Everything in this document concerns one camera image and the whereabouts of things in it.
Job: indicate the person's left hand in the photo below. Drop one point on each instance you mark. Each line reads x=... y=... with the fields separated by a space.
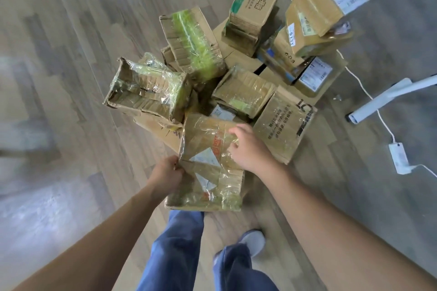
x=165 y=176

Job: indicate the person's right hand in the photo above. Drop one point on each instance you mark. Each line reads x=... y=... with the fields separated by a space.
x=254 y=152

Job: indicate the large taped carton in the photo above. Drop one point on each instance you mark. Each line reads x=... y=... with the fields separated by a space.
x=205 y=171

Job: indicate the pile of cardboard boxes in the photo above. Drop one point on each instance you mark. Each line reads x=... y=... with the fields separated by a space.
x=245 y=89

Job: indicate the person's right forearm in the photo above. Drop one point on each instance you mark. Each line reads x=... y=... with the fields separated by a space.
x=348 y=239

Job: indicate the person's left forearm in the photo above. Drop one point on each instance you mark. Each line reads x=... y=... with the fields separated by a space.
x=85 y=250

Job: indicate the person's left leg blue jeans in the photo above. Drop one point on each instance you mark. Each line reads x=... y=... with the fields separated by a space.
x=174 y=256

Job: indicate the person's white right shoe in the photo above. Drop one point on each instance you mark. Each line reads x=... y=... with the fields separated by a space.
x=254 y=241

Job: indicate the white table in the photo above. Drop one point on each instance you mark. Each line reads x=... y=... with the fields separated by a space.
x=375 y=103

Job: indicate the white power strip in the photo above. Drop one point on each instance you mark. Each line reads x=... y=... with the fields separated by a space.
x=400 y=157

